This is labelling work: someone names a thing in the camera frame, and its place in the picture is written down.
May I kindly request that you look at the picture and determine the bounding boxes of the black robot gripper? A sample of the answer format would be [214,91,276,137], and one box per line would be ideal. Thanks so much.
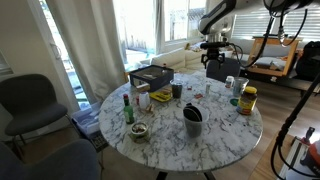
[200,42,229,69]

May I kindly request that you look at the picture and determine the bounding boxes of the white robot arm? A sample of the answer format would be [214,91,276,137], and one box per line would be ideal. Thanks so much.
[198,0,320,68]

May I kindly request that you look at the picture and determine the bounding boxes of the clear cup dark liquid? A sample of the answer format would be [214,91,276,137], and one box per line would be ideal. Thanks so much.
[170,79,183,98]

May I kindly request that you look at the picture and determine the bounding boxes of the clear measuring cup black scoop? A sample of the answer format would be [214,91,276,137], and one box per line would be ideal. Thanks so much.
[183,103,209,138]

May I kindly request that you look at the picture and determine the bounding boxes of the blue chair behind table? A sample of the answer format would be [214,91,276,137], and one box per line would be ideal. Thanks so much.
[206,58,240,82]

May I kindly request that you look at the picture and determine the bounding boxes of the white pill bottle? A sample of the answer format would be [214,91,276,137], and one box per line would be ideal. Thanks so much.
[225,76,234,88]

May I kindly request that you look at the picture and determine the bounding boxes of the cream sofa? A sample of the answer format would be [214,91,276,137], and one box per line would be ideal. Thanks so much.
[150,48,206,73]

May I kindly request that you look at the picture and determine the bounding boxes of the small glass vial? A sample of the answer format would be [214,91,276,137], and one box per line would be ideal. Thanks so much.
[205,83,211,95]

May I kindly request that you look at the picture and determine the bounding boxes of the small red packet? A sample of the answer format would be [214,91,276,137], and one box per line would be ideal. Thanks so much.
[194,94,203,99]

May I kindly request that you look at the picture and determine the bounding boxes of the green round lid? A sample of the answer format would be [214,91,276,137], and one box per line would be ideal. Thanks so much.
[230,98,239,106]

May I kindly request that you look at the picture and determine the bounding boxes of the amber vitamin bottle yellow lid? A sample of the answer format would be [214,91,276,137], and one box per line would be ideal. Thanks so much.
[236,86,257,115]

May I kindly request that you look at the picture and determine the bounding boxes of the navy blue open box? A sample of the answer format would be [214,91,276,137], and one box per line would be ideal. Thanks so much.
[129,65,174,92]

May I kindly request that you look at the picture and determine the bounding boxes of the yellow plate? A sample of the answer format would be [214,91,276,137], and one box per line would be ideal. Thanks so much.
[149,92,171,102]

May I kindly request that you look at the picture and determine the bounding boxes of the white small jar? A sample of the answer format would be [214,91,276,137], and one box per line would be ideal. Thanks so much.
[139,92,150,109]

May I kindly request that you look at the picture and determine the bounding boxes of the black backpack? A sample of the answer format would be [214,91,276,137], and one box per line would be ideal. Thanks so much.
[295,41,320,81]

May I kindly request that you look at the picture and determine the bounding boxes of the green glass bottle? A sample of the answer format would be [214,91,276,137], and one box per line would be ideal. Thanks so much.
[123,94,134,124]

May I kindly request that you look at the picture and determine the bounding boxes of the round tin with snacks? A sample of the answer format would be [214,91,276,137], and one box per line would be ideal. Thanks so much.
[130,122,149,143]

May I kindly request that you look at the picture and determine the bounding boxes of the beige curtain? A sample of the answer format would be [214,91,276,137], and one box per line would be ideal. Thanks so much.
[46,0,125,103]

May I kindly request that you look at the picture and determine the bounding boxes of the clear plastic storage bin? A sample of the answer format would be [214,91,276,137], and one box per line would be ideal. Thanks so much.
[71,102,101,137]

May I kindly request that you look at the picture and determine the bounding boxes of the blue chair foreground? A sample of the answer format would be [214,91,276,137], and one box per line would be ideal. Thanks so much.
[0,139,100,180]

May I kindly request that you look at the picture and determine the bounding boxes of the grey chair left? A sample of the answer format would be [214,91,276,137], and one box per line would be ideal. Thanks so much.
[0,74,70,153]

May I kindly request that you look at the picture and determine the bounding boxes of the wooden frame shelf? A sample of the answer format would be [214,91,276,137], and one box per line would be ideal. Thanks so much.
[247,37,300,77]

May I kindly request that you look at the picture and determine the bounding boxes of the black cable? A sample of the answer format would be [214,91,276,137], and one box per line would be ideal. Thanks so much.
[229,0,320,179]

